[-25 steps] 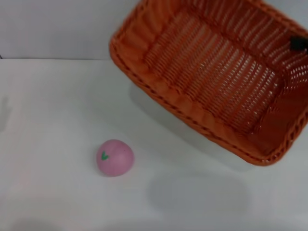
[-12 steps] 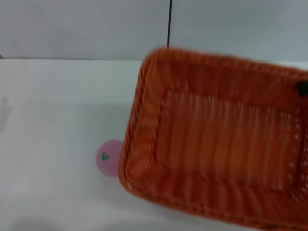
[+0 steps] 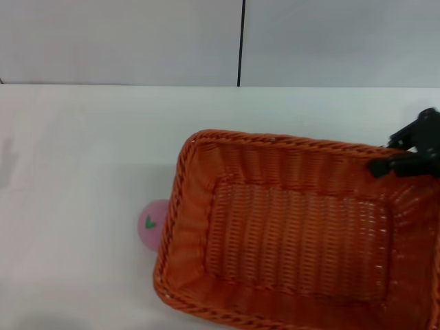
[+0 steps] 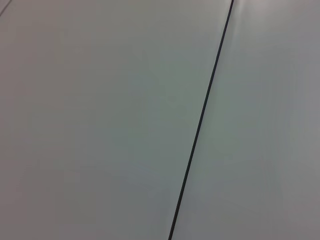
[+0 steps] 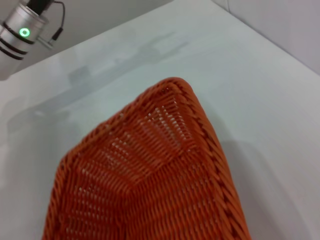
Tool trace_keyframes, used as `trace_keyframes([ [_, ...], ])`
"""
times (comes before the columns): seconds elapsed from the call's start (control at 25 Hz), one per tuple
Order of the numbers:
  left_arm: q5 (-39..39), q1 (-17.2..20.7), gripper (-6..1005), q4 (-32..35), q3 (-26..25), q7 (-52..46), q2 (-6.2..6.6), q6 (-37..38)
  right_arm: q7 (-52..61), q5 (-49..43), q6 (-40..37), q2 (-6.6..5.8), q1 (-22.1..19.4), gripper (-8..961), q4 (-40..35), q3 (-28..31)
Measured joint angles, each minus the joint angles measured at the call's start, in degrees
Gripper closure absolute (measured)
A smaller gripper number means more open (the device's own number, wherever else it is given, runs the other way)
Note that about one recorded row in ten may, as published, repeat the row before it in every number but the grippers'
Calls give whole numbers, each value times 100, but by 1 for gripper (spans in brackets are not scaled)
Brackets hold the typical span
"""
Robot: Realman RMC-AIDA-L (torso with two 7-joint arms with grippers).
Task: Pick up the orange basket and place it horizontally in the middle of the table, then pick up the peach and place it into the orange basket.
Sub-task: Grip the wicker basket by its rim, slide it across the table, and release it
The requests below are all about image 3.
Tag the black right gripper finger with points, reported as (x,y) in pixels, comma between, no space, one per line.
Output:
(424,132)
(398,166)

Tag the orange woven plastic basket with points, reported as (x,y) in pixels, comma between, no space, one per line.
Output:
(295,240)

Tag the pink peach toy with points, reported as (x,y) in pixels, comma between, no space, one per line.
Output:
(151,233)

